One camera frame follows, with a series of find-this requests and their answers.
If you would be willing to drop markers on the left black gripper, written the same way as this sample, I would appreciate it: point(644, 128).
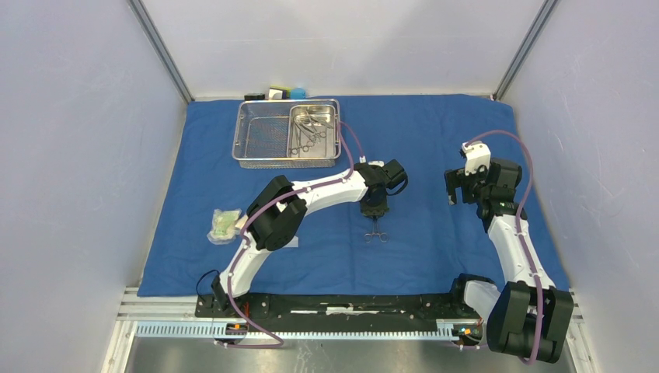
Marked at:
point(378, 210)

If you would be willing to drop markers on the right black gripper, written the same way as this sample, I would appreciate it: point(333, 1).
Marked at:
point(455, 178)

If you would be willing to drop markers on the steel hemostat forceps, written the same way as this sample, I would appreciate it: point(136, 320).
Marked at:
point(375, 233)

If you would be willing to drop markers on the metal mesh tray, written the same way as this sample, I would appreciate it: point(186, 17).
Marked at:
point(287, 134)

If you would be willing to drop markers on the green sterile packet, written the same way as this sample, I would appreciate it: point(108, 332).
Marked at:
point(223, 226)

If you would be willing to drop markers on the blue surgical wrap cloth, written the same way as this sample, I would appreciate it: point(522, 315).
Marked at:
point(430, 242)

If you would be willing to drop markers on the white sterile packet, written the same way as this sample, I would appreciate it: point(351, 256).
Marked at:
point(293, 243)

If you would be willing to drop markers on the beige gauze packet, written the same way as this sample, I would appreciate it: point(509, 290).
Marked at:
point(239, 224)

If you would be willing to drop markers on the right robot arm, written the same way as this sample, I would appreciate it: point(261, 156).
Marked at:
point(529, 317)

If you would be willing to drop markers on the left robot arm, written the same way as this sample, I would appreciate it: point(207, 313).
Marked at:
point(276, 214)

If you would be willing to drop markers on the steel surgical instruments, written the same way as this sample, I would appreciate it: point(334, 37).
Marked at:
point(308, 131)

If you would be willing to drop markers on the cyan blue block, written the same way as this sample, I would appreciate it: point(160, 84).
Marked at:
point(297, 93)

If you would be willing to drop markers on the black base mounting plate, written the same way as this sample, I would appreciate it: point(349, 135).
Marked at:
point(331, 313)

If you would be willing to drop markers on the white and yellow block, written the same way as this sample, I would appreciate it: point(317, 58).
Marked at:
point(278, 92)

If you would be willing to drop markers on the small black block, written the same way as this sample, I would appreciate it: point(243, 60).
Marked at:
point(254, 96)

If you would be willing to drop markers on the slotted cable duct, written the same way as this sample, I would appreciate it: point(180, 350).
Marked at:
point(440, 331)

